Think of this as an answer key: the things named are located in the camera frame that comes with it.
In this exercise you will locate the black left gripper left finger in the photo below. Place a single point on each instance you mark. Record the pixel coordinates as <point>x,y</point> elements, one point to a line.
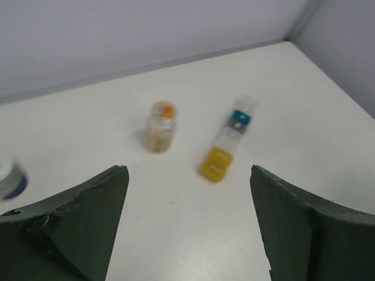
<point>68,236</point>

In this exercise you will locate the clear bottle gold cap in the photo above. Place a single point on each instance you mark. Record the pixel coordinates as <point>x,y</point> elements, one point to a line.
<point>161,125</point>

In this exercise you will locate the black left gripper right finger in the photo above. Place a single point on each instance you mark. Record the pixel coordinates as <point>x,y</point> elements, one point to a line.
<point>307,237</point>

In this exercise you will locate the weekly pill organizer strip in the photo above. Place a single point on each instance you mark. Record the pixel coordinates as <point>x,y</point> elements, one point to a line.
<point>219,157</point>

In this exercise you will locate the white pill bottle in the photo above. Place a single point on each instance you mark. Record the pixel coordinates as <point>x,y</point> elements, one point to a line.
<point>14,178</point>

